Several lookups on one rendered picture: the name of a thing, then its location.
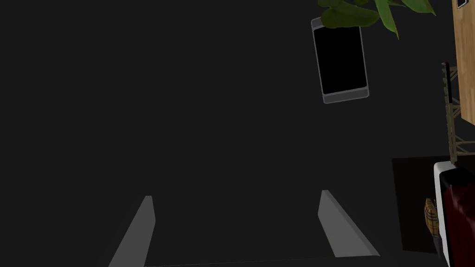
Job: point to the tan plaid cushion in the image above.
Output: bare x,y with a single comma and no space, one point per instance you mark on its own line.
431,217

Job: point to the black smartphone with grey frame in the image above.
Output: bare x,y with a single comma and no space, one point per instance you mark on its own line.
340,61

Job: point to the white and dark red sofa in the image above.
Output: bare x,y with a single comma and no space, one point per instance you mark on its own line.
454,213

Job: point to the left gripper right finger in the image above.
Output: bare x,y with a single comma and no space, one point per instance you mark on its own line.
343,231

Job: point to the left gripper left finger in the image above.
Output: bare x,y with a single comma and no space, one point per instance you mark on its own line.
139,233

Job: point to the green leafy plant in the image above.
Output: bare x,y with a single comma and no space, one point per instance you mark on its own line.
365,13

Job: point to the light wooden furniture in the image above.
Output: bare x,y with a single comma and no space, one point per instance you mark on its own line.
467,59

